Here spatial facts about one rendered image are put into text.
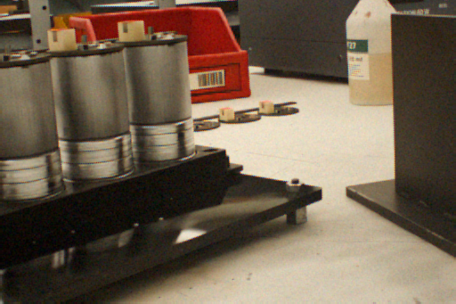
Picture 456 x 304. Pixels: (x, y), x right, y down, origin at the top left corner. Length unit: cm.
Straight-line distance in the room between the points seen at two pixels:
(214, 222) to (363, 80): 26
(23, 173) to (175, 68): 7
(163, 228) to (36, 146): 4
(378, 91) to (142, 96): 24
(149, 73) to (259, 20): 38
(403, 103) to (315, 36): 31
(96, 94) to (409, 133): 10
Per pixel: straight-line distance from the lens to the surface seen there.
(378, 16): 47
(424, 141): 26
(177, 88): 27
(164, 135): 27
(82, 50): 25
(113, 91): 25
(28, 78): 23
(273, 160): 35
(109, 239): 23
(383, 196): 28
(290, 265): 23
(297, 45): 60
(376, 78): 47
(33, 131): 23
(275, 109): 47
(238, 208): 24
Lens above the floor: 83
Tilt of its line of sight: 11 degrees down
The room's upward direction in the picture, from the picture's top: 4 degrees counter-clockwise
